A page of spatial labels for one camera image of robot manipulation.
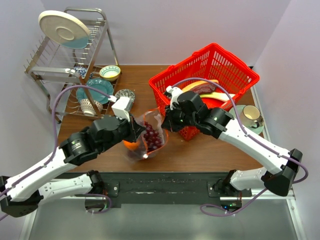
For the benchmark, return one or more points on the white green leek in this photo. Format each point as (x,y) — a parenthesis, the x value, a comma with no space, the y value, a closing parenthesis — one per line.
(218,96)

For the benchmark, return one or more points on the mint green saucer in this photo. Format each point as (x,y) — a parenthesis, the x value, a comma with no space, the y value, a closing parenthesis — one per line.
(236,113)

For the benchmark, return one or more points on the aluminium frame rail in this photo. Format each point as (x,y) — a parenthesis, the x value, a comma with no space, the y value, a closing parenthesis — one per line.
(292,215)

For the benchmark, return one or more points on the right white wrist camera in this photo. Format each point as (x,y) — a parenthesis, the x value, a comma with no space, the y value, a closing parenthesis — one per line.
(173,93)

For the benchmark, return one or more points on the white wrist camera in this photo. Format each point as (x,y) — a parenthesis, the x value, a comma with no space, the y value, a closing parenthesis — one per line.
(121,108)
(173,93)

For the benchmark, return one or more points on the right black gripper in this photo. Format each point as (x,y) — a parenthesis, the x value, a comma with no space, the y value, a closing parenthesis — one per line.
(169,122)

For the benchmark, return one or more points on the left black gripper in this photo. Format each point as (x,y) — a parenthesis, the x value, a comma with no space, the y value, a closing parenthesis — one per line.
(134,133)

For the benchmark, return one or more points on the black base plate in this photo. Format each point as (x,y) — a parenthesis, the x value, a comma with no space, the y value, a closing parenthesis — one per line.
(166,188)

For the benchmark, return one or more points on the large white blue plate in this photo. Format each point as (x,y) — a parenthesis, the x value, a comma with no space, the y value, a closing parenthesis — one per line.
(64,29)

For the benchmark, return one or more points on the purple grape bunch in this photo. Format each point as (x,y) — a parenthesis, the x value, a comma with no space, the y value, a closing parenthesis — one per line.
(137,155)
(153,138)

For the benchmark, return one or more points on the black white patterned bowl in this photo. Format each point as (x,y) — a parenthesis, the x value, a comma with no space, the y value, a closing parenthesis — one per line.
(126,93)

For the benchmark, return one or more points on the cream enamel mug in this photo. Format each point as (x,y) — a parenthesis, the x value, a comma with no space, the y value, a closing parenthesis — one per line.
(251,117)

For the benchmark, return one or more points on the red plastic shopping basket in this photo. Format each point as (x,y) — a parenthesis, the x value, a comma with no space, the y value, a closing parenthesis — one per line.
(212,62)

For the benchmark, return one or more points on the yellow rimmed teal bowl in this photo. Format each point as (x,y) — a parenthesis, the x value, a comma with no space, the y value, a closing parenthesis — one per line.
(110,72)

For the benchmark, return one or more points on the patterned bowl in rack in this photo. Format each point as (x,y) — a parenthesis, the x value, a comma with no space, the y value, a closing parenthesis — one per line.
(87,107)

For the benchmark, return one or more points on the orange fruit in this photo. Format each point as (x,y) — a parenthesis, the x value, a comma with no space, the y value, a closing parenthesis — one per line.
(132,146)

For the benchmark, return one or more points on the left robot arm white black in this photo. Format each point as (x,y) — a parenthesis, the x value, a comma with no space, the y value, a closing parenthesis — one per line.
(22,194)

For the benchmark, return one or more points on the blue patterned dish in rack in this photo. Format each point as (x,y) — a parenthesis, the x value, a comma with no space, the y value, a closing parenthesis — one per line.
(81,71)

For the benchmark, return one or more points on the metal dish rack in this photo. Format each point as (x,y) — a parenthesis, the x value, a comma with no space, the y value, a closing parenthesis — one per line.
(52,66)

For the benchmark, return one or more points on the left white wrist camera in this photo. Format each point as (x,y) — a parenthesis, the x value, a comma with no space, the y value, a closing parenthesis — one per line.
(121,108)

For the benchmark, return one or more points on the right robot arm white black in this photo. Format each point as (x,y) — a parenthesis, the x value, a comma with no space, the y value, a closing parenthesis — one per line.
(279,165)

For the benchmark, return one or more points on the clear zip top bag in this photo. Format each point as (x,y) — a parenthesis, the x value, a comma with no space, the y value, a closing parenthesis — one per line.
(155,118)

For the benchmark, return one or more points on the teal scalloped plate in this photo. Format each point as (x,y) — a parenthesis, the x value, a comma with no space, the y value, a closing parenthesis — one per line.
(99,84)

